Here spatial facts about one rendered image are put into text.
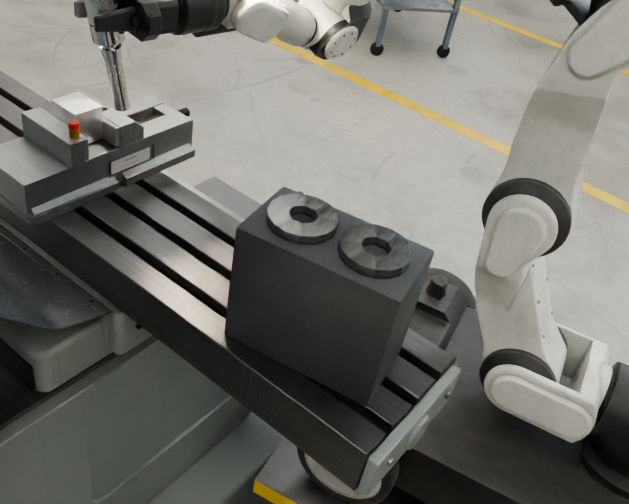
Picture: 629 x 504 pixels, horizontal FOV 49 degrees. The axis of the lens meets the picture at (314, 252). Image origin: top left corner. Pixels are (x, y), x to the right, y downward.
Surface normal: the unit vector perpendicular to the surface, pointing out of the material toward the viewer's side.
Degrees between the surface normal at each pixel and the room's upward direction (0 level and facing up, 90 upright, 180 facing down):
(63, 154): 90
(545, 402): 90
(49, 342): 0
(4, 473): 90
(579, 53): 90
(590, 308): 0
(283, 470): 0
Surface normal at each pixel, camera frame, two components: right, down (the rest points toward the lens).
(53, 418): 0.78, 0.48
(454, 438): 0.16, -0.77
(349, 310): -0.45, 0.50
